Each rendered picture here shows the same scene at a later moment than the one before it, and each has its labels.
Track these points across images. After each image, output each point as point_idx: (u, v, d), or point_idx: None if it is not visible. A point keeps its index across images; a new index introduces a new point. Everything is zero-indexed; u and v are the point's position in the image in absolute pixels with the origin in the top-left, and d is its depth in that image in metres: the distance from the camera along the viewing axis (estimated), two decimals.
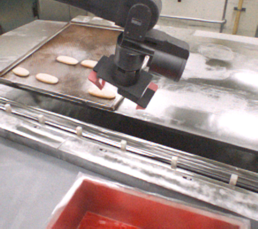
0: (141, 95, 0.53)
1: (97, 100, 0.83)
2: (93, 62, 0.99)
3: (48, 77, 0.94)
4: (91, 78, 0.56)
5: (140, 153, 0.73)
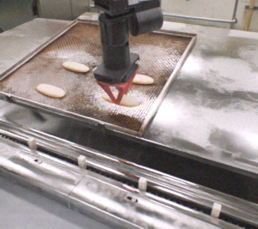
0: (136, 53, 0.59)
1: (117, 121, 0.63)
2: None
3: (52, 89, 0.73)
4: (124, 84, 0.55)
5: (181, 199, 0.53)
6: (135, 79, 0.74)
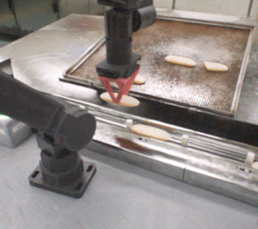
0: (138, 54, 0.61)
1: (205, 104, 0.67)
2: (181, 58, 0.83)
3: None
4: (125, 79, 0.56)
5: None
6: (210, 67, 0.78)
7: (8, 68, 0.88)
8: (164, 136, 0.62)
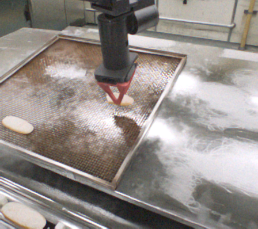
0: (134, 52, 0.60)
1: (88, 168, 0.54)
2: (24, 212, 0.49)
3: (19, 123, 0.64)
4: (125, 83, 0.55)
5: None
6: (112, 99, 0.62)
7: None
8: None
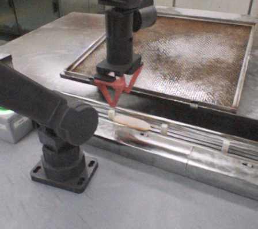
0: (139, 54, 0.61)
1: (207, 100, 0.67)
2: None
3: (135, 121, 0.65)
4: (121, 83, 0.54)
5: None
6: None
7: (10, 64, 0.87)
8: None
